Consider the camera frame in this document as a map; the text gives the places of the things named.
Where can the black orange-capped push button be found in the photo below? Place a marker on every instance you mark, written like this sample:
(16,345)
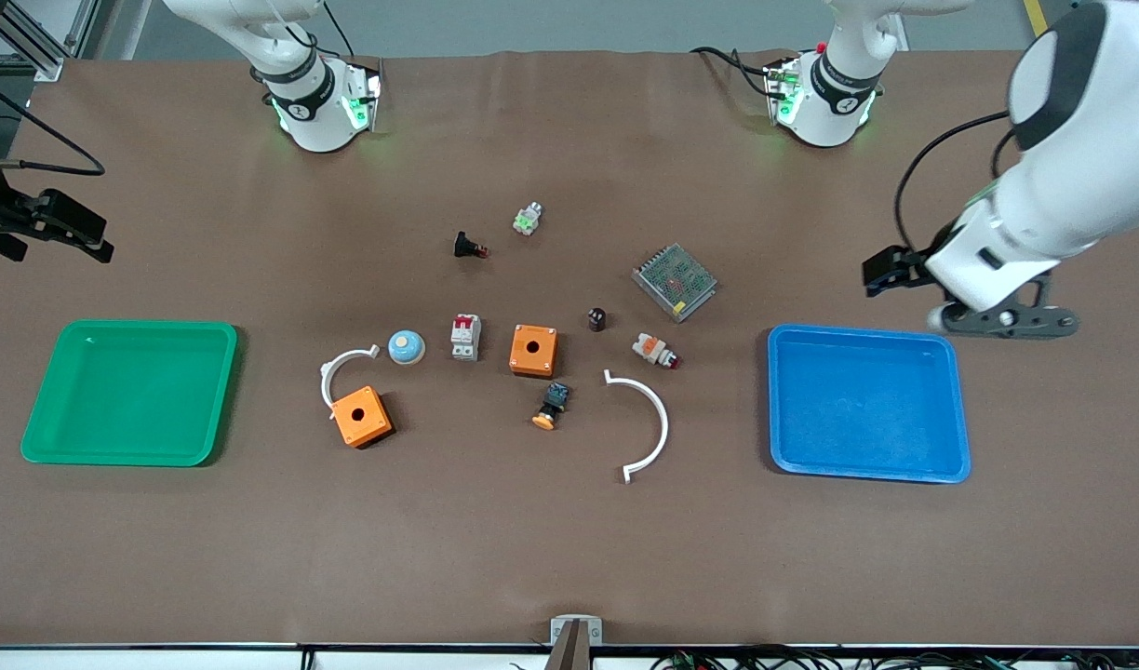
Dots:
(552,405)

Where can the grey metal camera bracket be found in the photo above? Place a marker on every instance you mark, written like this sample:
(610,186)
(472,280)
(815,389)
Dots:
(576,637)

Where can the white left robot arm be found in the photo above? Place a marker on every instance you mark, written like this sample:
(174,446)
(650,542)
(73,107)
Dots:
(1081,186)

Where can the blue dome buzzer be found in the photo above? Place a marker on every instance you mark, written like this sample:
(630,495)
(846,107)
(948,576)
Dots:
(407,348)

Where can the large white curved plastic piece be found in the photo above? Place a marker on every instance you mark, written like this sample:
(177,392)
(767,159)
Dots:
(661,419)

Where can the black red indicator lamp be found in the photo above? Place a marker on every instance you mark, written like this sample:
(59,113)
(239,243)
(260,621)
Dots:
(465,246)

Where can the white green indicator lamp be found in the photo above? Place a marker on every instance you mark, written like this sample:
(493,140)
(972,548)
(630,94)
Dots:
(528,220)

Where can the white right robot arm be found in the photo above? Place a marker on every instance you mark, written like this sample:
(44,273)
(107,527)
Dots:
(314,112)

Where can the metal mesh power supply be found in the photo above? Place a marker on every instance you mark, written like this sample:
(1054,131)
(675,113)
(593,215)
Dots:
(675,282)

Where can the white red circuit breaker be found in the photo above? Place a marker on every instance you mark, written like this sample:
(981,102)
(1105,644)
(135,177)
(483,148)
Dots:
(465,337)

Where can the red white push-button switch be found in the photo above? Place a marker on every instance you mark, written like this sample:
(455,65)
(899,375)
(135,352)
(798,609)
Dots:
(653,350)

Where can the small white curved plastic piece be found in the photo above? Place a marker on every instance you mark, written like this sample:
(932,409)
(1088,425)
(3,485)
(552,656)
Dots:
(330,372)

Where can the aluminium frame profile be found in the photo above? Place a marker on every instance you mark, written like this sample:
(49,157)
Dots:
(39,37)

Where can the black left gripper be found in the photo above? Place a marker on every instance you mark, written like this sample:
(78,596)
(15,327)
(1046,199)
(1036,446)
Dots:
(907,261)

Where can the blue plastic tray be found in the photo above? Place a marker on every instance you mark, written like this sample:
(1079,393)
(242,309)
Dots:
(867,405)

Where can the orange button box with hole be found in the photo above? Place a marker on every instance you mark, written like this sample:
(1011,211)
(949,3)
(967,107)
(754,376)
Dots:
(534,351)
(362,416)

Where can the green plastic tray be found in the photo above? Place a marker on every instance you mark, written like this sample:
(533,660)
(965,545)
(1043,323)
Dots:
(127,393)

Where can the black cylindrical capacitor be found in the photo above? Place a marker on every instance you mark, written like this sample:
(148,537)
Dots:
(597,320)

